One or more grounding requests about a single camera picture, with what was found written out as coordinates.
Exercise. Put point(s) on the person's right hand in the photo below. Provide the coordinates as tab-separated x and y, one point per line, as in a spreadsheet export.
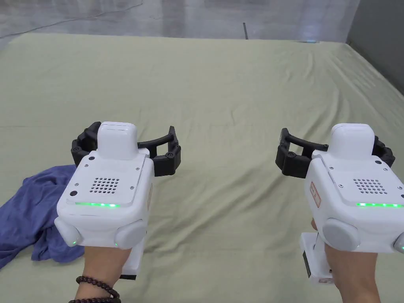
350	268

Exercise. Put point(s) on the dark blue garment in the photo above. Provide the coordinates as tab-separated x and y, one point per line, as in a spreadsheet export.
34	202

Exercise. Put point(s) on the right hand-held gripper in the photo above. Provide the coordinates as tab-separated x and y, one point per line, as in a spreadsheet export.
353	195

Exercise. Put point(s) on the person's left forearm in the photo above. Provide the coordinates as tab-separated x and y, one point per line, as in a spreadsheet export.
94	292

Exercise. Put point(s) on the person's right forearm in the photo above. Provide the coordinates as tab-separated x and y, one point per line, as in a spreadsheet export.
359	295

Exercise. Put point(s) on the person's left hand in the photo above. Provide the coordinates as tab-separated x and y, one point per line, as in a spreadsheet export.
104	262

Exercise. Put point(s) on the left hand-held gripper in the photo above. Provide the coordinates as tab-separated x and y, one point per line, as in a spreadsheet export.
104	195

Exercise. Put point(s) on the bed with pale green sheet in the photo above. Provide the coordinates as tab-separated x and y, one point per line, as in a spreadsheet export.
221	94

